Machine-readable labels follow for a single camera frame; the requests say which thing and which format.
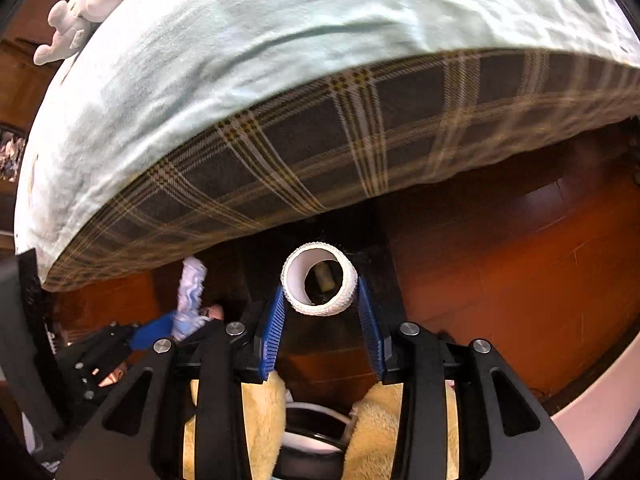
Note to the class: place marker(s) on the grey plush doll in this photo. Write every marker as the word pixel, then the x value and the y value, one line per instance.
pixel 73 21

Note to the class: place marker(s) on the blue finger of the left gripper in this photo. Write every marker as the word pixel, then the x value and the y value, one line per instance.
pixel 145 335

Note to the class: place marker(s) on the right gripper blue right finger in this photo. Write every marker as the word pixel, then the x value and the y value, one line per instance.
pixel 369 327

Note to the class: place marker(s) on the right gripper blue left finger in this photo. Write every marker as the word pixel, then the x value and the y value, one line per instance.
pixel 271 332

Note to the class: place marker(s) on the yellow fluffy slipper left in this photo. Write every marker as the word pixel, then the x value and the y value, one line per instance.
pixel 264 421

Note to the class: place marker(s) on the blue white wrapper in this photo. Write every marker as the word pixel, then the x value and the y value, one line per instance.
pixel 187 318

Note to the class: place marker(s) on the light blue cartoon bedsheet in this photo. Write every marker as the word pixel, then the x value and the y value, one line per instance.
pixel 156 72

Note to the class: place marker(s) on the white tape roll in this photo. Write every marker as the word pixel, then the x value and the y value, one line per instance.
pixel 319 280

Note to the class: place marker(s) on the dark plaid mattress cover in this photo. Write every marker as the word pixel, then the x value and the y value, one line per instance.
pixel 341 139

